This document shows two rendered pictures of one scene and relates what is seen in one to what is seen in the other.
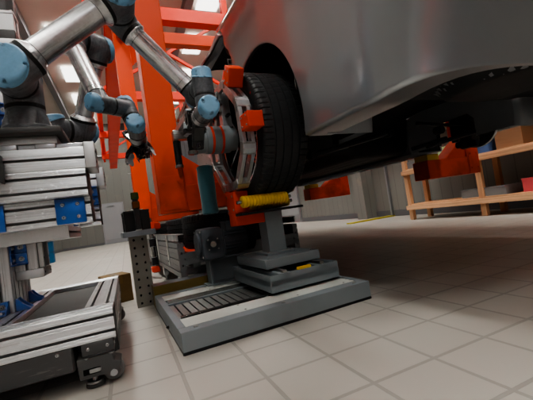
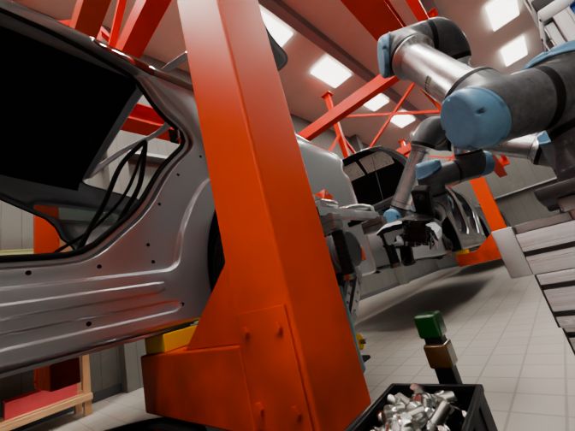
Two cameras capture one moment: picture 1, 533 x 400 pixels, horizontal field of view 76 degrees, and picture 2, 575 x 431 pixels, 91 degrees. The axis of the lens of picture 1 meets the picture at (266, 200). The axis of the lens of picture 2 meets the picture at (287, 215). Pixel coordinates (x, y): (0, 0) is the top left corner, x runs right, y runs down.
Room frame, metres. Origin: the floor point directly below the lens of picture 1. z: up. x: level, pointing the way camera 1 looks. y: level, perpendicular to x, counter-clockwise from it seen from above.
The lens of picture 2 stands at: (2.31, 1.14, 0.76)
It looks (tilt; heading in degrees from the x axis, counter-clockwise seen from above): 15 degrees up; 245
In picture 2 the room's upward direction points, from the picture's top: 14 degrees counter-clockwise
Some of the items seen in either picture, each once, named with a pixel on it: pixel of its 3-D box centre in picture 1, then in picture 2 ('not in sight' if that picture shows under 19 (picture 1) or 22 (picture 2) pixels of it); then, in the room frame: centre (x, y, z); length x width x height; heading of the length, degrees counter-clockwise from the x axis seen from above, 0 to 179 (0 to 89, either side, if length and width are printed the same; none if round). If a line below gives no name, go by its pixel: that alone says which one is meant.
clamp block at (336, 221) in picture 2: (180, 135); (325, 224); (1.84, 0.41, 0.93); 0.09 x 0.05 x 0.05; 115
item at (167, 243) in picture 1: (159, 245); not in sight; (3.24, 1.06, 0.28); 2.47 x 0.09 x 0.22; 25
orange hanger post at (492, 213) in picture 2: not in sight; (453, 178); (-1.62, -1.42, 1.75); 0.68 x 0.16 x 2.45; 115
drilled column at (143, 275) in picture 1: (141, 270); not in sight; (2.09, 0.81, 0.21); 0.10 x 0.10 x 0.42; 25
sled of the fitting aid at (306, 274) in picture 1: (281, 271); not in sight; (1.80, -0.02, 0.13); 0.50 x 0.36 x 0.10; 25
